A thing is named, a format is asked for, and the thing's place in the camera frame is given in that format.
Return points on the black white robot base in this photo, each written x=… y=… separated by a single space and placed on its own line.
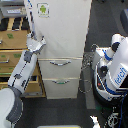
x=100 y=69

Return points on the green android sticker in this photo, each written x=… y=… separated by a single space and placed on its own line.
x=43 y=9

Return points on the white fridge door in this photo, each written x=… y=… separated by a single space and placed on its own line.
x=65 y=28

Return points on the wooden drawer cabinet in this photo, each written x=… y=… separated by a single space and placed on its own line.
x=13 y=36

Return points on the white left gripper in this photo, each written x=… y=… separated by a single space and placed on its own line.
x=34 y=45

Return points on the grey box on cabinet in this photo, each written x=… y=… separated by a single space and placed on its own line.
x=13 y=11

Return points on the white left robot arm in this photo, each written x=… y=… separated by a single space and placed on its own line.
x=11 y=106

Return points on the upper fridge drawer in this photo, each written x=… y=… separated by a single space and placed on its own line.
x=68 y=68

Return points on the fridge drawer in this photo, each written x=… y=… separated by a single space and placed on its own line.
x=68 y=68
x=61 y=88

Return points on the white fridge body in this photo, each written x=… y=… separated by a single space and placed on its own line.
x=64 y=25

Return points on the lower fridge drawer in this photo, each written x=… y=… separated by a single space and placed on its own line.
x=61 y=88

